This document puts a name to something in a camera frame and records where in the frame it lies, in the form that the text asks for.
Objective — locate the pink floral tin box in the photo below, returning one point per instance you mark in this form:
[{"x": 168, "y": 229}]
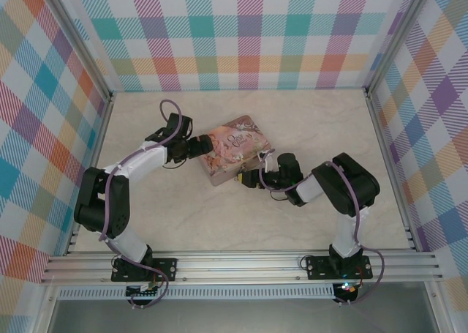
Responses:
[{"x": 234, "y": 146}]

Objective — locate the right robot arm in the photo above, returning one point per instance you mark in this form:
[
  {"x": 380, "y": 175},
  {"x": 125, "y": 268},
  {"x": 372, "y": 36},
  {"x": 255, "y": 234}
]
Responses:
[{"x": 351, "y": 186}]

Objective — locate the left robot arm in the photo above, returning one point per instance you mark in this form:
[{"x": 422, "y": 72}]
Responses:
[{"x": 117, "y": 201}]

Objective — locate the small circuit board with lights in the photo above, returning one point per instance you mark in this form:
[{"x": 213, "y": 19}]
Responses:
[{"x": 346, "y": 288}]

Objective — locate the grey metal panel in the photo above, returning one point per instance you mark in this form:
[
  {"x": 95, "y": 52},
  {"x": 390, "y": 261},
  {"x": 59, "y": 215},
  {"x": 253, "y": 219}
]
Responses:
[{"x": 237, "y": 316}]

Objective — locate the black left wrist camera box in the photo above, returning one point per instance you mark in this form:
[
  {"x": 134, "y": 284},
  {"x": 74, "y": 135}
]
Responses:
[{"x": 179, "y": 122}]

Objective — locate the wide aluminium base rail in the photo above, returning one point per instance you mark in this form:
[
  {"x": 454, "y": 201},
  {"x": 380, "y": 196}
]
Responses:
[{"x": 237, "y": 269}]

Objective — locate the aluminium side rail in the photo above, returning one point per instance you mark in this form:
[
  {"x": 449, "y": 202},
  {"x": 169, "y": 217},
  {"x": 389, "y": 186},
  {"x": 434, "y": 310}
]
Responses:
[
  {"x": 91, "y": 157},
  {"x": 391, "y": 172}
]

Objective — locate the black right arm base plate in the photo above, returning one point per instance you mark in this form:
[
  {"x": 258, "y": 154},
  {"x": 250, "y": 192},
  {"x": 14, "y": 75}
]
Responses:
[{"x": 316, "y": 267}]

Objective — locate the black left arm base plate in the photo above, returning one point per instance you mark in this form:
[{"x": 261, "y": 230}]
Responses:
[{"x": 166, "y": 269}]

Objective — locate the aluminium frame post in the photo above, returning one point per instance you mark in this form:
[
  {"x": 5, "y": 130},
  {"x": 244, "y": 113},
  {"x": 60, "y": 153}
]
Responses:
[
  {"x": 396, "y": 36},
  {"x": 77, "y": 40}
]

